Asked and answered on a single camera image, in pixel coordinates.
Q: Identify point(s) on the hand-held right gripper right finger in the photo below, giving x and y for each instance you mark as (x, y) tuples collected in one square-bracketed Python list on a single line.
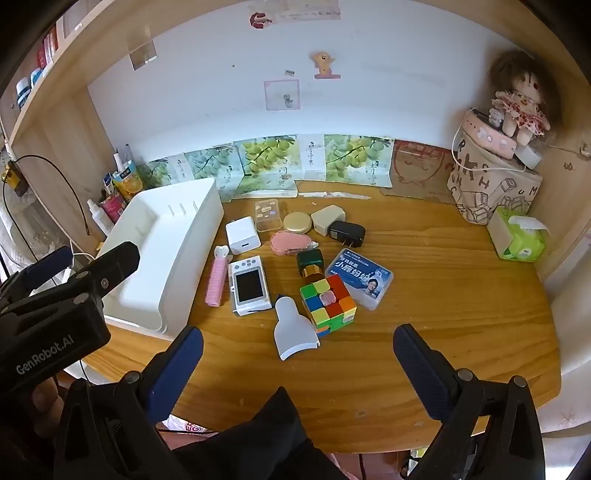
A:
[(418, 369)]

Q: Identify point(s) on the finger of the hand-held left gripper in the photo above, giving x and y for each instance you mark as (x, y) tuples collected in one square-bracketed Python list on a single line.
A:
[(46, 270), (115, 261)]

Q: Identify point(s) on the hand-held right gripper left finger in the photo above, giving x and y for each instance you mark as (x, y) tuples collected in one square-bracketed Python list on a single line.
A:
[(178, 369)]

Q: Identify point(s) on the white plastic storage bin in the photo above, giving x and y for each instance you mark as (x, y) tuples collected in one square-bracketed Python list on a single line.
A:
[(152, 258)]

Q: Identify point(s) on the pink hair roller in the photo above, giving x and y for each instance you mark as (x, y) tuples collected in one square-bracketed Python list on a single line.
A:
[(216, 281)]

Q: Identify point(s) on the white handheld game console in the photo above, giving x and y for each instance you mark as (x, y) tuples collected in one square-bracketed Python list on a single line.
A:
[(249, 286)]

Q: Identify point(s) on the white plastic nozzle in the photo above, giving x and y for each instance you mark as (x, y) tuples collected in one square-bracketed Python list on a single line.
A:
[(293, 332)]

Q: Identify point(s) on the green gold perfume bottle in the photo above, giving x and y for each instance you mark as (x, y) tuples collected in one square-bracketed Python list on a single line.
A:
[(308, 261)]

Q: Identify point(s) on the small clear plastic case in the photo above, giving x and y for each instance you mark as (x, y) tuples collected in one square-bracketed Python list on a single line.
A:
[(268, 216)]

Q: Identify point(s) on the beige power adapter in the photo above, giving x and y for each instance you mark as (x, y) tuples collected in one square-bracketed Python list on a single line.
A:
[(325, 218)]

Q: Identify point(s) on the person's left hand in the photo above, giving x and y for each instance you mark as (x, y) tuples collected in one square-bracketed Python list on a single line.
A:
[(44, 399)]

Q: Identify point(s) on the white spray bottle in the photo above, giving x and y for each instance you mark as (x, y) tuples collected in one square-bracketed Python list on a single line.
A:
[(99, 217)]

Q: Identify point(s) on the pink can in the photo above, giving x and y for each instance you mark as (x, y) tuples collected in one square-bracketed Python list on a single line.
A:
[(113, 207)]

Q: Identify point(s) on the blue white tube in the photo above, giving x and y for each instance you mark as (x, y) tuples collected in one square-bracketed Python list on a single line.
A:
[(108, 182)]

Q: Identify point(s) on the orange juice carton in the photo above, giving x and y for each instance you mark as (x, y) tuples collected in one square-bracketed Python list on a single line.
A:
[(127, 182)]

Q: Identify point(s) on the yellow black small device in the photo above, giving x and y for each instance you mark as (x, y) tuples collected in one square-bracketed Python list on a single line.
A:
[(13, 177)]

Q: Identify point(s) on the person's black clothing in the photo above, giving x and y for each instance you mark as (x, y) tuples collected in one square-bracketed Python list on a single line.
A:
[(263, 438)]

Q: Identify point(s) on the blue lid plastic box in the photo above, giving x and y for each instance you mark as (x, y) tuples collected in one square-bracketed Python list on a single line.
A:
[(355, 272)]

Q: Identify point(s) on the colourful puzzle cube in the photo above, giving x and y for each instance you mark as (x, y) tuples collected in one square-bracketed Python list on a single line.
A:
[(323, 300)]

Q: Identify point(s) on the white charger cube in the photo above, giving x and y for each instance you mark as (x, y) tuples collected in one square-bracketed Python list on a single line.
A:
[(242, 235)]

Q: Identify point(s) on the wooden desk hutch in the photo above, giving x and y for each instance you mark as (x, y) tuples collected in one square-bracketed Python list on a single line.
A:
[(60, 134)]

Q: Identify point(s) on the black power adapter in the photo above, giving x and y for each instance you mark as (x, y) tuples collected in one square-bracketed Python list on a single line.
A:
[(346, 233)]

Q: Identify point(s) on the white floral cloth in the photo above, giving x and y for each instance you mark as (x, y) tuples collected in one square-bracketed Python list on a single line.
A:
[(572, 350)]

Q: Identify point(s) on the green tissue pack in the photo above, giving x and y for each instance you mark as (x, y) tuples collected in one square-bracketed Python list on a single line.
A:
[(517, 240)]

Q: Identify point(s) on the pink correction tape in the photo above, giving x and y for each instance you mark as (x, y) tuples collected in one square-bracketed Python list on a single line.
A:
[(286, 242)]

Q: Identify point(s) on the blue lid jar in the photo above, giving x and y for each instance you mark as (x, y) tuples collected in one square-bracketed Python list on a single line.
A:
[(35, 76), (23, 91)]

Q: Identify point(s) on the grape print cardboard sheet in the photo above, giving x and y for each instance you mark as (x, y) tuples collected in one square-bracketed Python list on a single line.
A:
[(355, 152), (268, 157)]

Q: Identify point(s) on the round gold compact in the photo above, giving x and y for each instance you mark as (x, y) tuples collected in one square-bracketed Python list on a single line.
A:
[(298, 222)]

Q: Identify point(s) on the printed fabric bag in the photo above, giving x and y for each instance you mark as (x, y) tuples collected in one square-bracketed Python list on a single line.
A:
[(480, 184)]

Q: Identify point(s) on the brown cardboard with red drawing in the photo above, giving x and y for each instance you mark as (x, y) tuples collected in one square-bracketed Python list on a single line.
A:
[(415, 170)]

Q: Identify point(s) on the clear tape patch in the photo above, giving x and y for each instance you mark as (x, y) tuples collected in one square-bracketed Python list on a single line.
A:
[(142, 55)]

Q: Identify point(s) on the red white boxes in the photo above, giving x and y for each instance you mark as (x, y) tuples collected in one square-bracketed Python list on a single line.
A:
[(47, 46)]

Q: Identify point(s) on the white charger block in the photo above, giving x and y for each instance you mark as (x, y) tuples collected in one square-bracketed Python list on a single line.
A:
[(528, 157)]

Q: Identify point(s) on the pink round box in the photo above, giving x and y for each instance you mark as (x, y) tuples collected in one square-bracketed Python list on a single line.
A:
[(485, 136)]

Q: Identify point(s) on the brown haired rag doll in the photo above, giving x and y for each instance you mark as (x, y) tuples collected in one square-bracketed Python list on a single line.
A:
[(519, 106)]

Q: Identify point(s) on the pink square wall sticker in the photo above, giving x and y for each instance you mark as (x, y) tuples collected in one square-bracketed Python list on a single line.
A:
[(281, 94)]

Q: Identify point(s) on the red lips wall sticker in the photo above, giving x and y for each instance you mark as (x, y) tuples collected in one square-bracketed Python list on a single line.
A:
[(259, 19)]

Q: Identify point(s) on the orange cartoon wall sticker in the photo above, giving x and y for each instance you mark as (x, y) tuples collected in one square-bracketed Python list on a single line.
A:
[(323, 64)]

